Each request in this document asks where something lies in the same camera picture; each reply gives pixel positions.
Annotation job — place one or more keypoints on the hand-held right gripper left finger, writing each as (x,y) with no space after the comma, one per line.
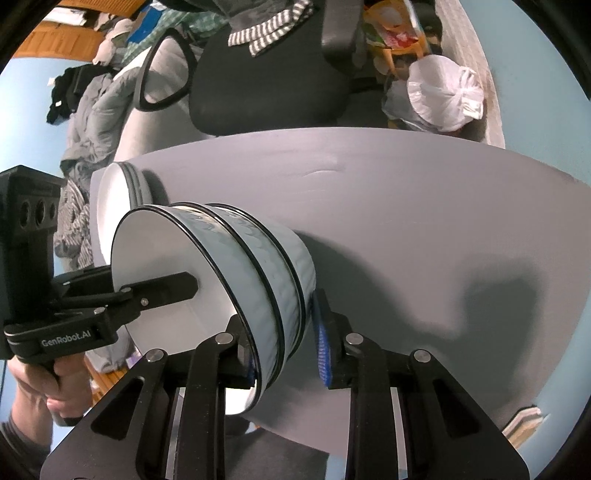
(221,360)

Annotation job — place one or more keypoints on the beige ribbed mat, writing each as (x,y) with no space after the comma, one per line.
(485,69)

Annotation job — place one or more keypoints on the person's left hand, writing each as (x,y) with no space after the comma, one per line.
(37,387)

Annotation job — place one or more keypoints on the green checkered tablecloth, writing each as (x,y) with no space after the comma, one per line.
(184,18)

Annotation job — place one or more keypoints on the black office chair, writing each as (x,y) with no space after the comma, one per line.
(268,78)

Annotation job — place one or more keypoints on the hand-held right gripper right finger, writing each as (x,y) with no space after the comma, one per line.
(323,346)

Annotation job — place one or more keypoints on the person's left forearm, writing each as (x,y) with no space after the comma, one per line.
(18,443)

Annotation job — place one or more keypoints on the black clothing pile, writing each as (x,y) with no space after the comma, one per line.
(64,97)

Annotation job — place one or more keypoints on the beige rolled blanket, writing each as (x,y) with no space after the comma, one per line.
(111,41)

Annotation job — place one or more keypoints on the grey striped blanket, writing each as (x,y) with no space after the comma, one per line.
(69,226)

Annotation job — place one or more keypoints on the knotted white plastic bag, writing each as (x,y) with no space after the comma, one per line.
(443,92)

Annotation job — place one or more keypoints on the grey hoodie with striped cuffs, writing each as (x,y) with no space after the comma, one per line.
(272,25)

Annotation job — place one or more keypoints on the flat blue box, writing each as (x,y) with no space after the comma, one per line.
(138,28)

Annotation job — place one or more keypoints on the wooden louvred wardrobe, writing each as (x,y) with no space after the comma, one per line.
(55,44)

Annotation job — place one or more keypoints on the grey duvet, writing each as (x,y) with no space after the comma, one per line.
(97,115)

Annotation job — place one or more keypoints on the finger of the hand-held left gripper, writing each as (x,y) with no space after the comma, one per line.
(83,277)
(161,288)

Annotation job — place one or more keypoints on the white bowl with dark rim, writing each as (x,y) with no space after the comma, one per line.
(152,249)
(295,263)
(258,258)

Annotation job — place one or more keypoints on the light wooden board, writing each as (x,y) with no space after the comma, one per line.
(521,420)

